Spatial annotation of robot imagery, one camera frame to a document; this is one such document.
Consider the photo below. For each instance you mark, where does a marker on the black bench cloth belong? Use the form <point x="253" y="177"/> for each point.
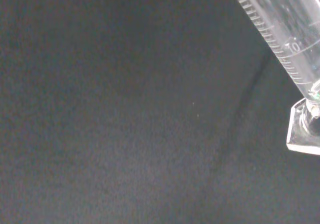
<point x="112" y="109"/>

